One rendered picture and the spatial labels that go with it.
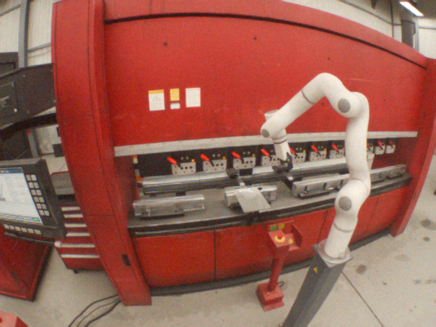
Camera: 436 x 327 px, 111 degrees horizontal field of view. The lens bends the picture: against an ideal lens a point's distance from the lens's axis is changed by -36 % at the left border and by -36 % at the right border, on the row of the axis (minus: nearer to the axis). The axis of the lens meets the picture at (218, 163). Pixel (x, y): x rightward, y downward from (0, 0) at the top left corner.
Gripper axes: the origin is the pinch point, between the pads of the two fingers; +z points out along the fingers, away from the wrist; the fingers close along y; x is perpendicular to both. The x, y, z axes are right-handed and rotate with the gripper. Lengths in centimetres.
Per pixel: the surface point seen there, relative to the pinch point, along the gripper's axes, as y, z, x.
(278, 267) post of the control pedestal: -6, 82, -21
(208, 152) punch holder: -29.9, -14.8, -35.4
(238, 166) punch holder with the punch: -30.5, 2.3, -20.5
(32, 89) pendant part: 28, -85, -92
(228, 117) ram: -27.2, -31.4, -16.3
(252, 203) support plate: -16.8, 24.4, -22.2
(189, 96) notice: -26, -52, -34
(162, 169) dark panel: -89, 2, -74
